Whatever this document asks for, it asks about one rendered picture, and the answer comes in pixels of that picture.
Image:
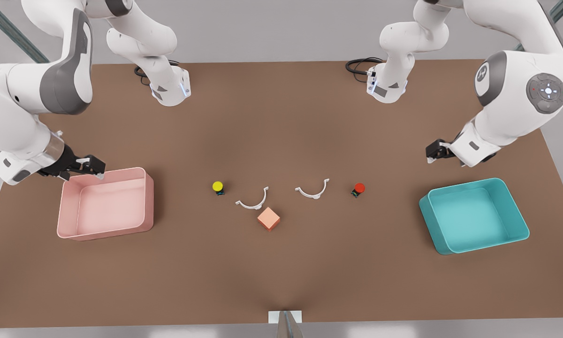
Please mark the pink storage box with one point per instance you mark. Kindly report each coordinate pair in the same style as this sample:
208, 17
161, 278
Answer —
107, 204

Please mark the white curved clip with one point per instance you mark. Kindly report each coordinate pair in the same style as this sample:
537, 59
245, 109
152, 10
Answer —
253, 204
313, 194

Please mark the blue storage box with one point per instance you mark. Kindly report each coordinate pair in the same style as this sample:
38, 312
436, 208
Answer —
474, 216

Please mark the silver frame post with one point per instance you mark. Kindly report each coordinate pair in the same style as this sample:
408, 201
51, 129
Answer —
286, 324
551, 14
14, 32

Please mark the orange cube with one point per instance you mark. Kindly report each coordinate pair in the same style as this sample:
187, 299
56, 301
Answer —
269, 218

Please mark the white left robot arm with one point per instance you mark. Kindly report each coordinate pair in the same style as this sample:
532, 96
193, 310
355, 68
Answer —
521, 89

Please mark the yellow button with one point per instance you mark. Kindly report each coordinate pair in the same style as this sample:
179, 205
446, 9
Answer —
218, 187

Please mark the red button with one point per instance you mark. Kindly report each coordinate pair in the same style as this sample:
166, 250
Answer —
358, 189

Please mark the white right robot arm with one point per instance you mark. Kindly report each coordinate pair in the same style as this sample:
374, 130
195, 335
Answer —
65, 70

